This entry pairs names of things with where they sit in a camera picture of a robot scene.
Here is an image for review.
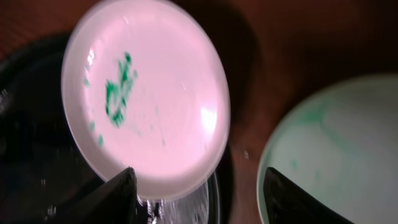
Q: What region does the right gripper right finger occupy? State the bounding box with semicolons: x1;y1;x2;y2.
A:
263;167;352;224

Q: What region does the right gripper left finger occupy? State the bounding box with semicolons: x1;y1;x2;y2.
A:
47;167;137;224

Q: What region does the round black tray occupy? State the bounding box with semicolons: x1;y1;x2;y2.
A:
1;34;227;223

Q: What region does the white plate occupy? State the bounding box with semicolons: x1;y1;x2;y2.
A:
257;74;397;223
62;1;230;200

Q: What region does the white plate back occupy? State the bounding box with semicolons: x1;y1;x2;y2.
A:
62;1;230;200

